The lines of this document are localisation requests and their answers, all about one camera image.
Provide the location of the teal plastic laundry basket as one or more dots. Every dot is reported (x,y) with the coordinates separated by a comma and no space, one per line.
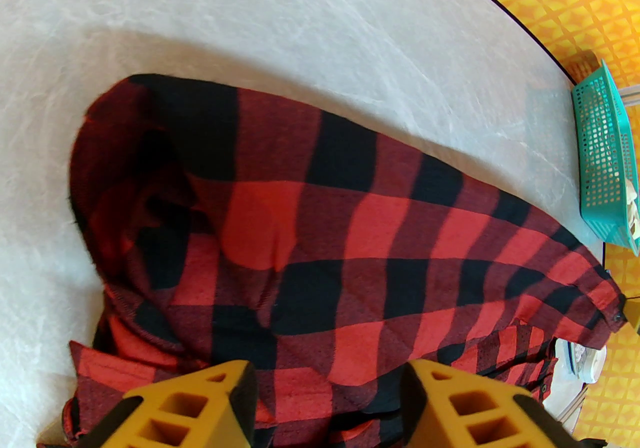
(600,160)

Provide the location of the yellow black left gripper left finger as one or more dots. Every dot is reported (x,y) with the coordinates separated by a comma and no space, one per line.
(185,411)

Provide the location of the white square alarm clock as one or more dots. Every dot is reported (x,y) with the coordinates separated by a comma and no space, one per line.
(592,371)

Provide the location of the beige shorts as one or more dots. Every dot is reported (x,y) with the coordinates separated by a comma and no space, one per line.
(634,210)

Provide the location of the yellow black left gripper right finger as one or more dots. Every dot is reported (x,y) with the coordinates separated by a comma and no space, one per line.
(475,411)

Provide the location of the aluminium right frame post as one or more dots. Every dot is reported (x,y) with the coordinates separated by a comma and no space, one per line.
(631,96)

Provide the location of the red black plaid shirt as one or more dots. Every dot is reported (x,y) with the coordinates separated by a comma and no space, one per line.
(325,236)

